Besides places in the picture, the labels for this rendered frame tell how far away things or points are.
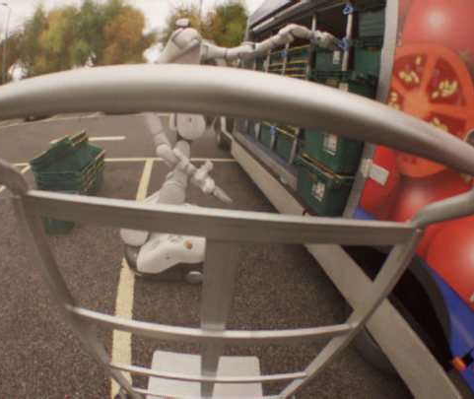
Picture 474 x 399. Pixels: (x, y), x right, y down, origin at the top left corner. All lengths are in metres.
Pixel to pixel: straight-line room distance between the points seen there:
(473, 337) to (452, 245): 0.36
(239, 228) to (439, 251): 0.85
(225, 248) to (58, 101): 0.22
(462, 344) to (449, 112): 0.84
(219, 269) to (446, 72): 0.99
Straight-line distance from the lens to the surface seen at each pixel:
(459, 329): 1.03
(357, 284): 1.29
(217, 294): 0.32
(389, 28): 1.27
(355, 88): 1.17
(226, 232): 0.24
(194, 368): 1.29
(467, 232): 0.93
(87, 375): 1.39
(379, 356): 1.49
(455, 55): 1.04
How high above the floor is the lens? 1.22
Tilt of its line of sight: 27 degrees down
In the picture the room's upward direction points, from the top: 8 degrees clockwise
